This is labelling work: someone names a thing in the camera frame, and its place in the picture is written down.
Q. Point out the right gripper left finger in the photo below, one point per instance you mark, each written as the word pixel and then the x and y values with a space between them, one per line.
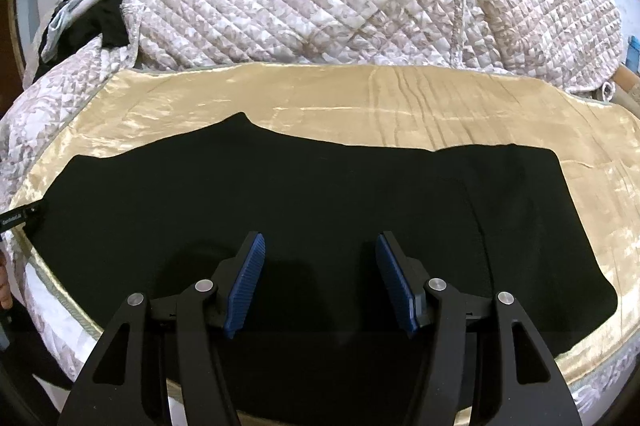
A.
pixel 123 381

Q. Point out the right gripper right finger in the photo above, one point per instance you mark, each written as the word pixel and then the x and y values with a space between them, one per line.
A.
pixel 516 380

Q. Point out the black pants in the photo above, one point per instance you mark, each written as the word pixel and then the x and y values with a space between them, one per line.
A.
pixel 319 345

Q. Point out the person's left hand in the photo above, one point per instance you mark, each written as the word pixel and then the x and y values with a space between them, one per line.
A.
pixel 6 299

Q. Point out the dark clothes pile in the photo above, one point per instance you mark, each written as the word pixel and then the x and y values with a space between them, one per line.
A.
pixel 74 24

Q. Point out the golden satin bed sheet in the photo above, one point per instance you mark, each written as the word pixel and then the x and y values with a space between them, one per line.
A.
pixel 430 108

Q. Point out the blue bottle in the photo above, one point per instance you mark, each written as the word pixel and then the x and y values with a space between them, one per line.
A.
pixel 632 61

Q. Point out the quilted floral comforter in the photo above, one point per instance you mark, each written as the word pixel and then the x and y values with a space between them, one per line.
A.
pixel 573 45

